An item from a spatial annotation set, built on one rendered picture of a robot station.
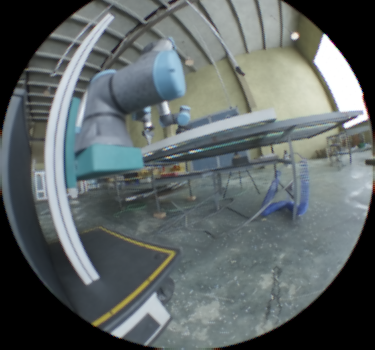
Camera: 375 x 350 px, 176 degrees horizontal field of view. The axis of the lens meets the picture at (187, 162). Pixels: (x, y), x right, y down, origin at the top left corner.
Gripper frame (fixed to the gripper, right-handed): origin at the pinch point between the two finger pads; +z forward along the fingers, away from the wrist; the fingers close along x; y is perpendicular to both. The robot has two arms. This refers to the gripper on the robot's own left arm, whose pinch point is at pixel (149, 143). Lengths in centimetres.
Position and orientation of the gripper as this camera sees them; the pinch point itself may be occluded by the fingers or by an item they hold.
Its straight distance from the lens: 126.1
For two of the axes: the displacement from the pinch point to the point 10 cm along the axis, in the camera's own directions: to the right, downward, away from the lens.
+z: 1.6, 9.9, -0.6
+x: -5.1, 0.3, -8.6
